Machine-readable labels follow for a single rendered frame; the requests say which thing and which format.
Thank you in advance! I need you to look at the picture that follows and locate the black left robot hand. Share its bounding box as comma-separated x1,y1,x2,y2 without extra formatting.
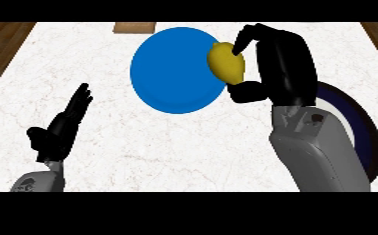
25,82,94,163

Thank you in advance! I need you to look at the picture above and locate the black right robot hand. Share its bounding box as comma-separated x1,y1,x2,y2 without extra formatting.
225,22,318,107

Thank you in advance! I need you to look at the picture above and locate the blue plate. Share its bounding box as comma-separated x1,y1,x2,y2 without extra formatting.
128,26,228,115

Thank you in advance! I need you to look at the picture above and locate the yellow lemon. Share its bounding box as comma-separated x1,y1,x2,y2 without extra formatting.
205,41,246,86

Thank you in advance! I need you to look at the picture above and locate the brown wooden block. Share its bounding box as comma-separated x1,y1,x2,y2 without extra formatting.
112,22,157,35

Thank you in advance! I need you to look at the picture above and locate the white plate with navy rim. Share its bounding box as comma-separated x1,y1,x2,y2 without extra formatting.
314,80,378,183

